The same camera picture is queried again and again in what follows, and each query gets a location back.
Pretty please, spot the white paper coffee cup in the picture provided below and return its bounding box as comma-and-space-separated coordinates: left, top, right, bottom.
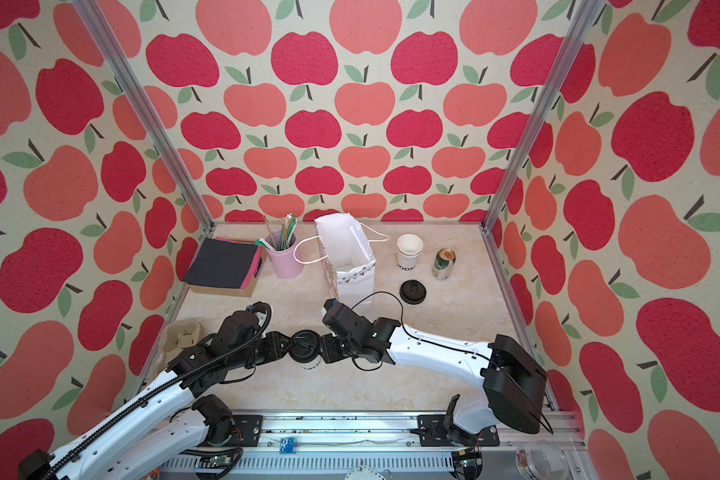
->
301, 357, 322, 370

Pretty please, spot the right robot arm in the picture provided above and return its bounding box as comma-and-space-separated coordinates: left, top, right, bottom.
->
321, 298, 552, 435

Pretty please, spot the black napkin stack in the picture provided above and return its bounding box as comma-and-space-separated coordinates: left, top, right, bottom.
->
183, 239, 266, 290

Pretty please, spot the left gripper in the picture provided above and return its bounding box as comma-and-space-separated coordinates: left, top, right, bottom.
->
230, 331, 299, 370

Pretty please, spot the clear plastic container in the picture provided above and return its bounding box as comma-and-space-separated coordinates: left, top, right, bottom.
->
514, 441, 570, 480

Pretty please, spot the white paper gift bag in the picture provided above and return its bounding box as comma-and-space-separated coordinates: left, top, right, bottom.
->
293, 213, 390, 313

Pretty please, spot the pink straw holder cup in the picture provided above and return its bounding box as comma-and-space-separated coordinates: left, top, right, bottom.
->
267, 234, 304, 280

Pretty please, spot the cardboard cup carrier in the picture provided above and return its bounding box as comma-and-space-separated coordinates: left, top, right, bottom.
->
159, 320, 205, 363

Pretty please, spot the black cup lid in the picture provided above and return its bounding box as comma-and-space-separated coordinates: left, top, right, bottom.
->
399, 279, 427, 305
289, 330, 320, 364

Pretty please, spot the right aluminium frame post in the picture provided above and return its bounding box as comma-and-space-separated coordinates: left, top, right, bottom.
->
481, 0, 606, 239

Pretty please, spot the brown wooden stirrer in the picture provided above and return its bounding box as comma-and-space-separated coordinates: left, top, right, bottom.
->
264, 219, 277, 250

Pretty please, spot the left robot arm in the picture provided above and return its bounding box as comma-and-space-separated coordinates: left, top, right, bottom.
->
18, 302, 293, 479

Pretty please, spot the green drink can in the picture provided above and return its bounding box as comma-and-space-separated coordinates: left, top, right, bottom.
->
432, 248, 456, 280

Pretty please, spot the green paper straw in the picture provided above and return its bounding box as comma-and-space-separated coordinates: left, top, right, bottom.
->
278, 214, 298, 251

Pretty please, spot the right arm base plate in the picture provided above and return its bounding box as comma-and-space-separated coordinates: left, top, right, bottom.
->
410, 414, 501, 448

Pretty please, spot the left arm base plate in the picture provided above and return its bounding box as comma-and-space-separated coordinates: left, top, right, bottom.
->
212, 414, 264, 447

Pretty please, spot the blue small block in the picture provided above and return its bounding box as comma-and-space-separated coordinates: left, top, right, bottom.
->
279, 437, 296, 455

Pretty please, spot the left aluminium frame post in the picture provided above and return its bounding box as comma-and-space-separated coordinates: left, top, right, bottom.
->
72, 1, 215, 236

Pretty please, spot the aluminium frame post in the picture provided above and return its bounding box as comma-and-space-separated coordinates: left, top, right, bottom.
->
481, 0, 606, 239
72, 1, 215, 236

